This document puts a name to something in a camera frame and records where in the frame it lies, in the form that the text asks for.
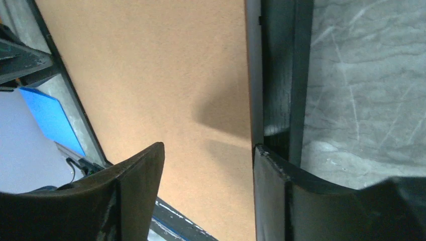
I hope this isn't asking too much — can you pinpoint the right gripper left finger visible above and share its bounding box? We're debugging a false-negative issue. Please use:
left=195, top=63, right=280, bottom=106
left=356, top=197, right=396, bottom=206
left=1, top=142, right=165, bottom=240

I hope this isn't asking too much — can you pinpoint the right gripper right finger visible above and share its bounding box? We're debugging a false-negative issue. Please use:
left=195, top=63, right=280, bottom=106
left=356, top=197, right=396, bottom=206
left=253, top=144, right=425, bottom=240

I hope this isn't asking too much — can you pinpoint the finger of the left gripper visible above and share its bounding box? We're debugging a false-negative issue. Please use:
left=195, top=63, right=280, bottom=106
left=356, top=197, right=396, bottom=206
left=1, top=24, right=55, bottom=92

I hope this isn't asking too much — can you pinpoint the blue paper sheet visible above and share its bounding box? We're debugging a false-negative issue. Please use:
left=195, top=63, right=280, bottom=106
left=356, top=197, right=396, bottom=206
left=19, top=87, right=85, bottom=156

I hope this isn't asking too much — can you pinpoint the brown backing board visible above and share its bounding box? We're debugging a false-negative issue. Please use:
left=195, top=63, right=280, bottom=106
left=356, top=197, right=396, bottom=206
left=37, top=1, right=255, bottom=240

